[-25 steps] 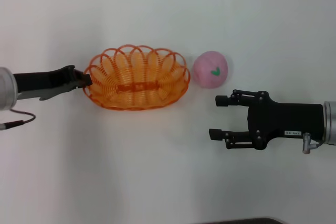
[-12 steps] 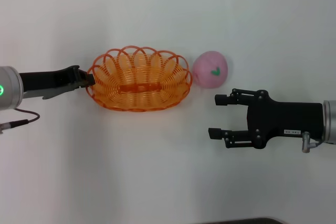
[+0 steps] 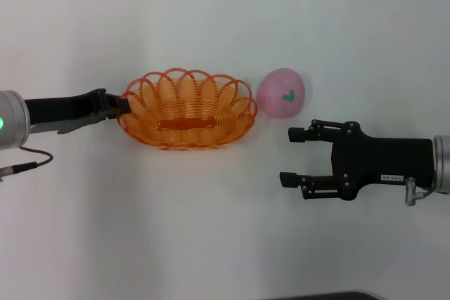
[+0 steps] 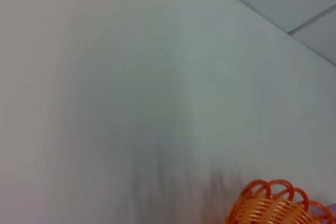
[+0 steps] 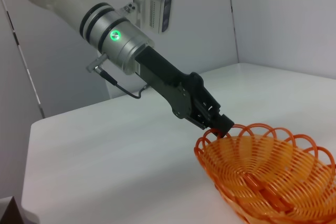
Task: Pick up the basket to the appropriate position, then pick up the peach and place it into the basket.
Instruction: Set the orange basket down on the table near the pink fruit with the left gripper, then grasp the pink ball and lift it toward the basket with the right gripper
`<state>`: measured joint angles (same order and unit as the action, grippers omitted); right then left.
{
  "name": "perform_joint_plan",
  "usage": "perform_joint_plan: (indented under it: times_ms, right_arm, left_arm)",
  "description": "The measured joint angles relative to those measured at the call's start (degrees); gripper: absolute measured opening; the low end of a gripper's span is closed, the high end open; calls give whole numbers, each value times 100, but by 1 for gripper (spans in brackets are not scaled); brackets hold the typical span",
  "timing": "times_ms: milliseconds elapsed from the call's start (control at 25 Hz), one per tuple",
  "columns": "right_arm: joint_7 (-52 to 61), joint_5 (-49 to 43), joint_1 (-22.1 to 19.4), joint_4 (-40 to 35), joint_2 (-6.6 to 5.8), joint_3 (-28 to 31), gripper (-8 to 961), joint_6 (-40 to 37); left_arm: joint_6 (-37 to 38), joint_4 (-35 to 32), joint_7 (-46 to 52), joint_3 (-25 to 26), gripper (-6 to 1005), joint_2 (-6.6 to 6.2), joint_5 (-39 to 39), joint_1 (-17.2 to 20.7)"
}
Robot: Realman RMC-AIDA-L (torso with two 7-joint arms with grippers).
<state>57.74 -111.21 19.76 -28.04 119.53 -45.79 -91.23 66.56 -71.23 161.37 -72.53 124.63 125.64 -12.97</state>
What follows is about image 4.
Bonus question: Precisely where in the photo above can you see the orange woven plastic basket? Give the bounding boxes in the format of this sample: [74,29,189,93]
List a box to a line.
[224,179,334,224]

